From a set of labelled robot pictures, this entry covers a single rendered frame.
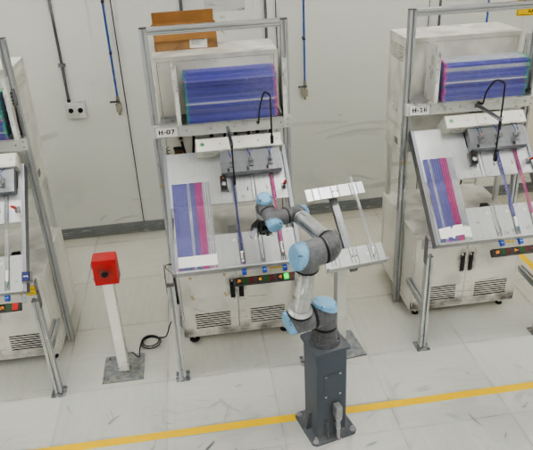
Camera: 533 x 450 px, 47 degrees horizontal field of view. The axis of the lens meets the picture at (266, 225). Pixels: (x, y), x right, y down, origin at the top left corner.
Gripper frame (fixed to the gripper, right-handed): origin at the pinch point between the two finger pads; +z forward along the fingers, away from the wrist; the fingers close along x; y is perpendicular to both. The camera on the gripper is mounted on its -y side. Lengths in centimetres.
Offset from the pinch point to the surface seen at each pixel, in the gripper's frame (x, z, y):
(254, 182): 0.5, 4.5, -38.7
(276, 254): 7.4, 15.8, 3.0
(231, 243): -16.0, 13.4, -5.4
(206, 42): -18, -37, -111
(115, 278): -81, 27, 0
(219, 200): -20.1, 6.7, -30.3
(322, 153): 75, 122, -158
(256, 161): 3.1, -4.0, -47.1
